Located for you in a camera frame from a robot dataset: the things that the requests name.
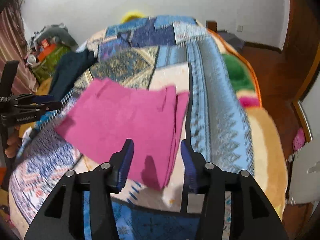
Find pink pants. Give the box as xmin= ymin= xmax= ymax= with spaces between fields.
xmin=55 ymin=78 xmax=189 ymax=190

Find person's hand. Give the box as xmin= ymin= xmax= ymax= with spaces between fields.
xmin=4 ymin=126 xmax=22 ymax=158

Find green storage bag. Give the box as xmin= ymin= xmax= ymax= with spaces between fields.
xmin=31 ymin=44 xmax=71 ymax=84

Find dark navy folded garment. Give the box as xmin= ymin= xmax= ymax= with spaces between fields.
xmin=48 ymin=49 xmax=97 ymax=101

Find orange red box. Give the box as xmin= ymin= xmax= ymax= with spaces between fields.
xmin=37 ymin=39 xmax=57 ymax=62

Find striped pink curtain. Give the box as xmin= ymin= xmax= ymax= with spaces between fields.
xmin=1 ymin=0 xmax=39 ymax=94

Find grey neck pillow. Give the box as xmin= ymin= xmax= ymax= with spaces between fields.
xmin=34 ymin=24 xmax=78 ymax=50

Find patchwork patterned bedspread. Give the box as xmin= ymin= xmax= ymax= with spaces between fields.
xmin=9 ymin=16 xmax=254 ymax=239

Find yellow foam headboard arch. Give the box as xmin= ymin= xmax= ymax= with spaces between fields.
xmin=121 ymin=10 xmax=146 ymax=23

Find white sliding wardrobe door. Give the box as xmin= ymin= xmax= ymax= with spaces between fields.
xmin=292 ymin=73 xmax=320 ymax=142

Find white wall socket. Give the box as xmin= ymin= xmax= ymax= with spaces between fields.
xmin=236 ymin=25 xmax=243 ymax=32

